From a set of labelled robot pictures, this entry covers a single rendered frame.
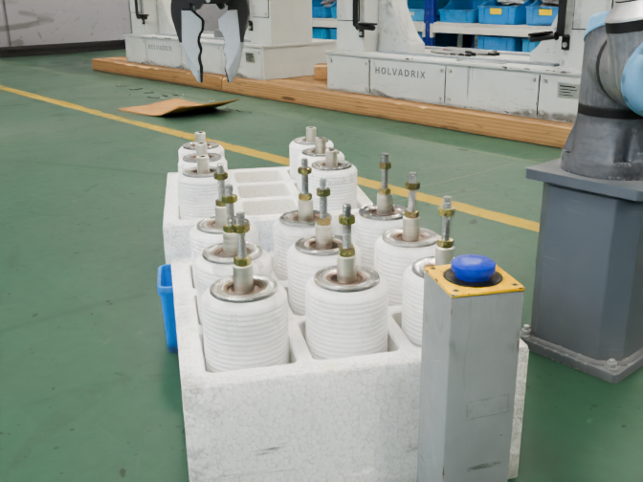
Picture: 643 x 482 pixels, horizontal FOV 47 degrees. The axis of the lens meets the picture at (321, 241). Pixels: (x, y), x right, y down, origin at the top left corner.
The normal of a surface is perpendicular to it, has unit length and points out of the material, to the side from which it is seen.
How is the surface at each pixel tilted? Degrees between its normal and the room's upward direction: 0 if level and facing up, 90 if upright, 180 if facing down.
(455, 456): 90
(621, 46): 101
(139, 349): 0
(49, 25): 90
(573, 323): 90
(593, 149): 73
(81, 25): 90
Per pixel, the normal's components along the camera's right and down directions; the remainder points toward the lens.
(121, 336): -0.01, -0.95
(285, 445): 0.22, 0.32
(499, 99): -0.75, 0.22
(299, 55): 0.66, 0.24
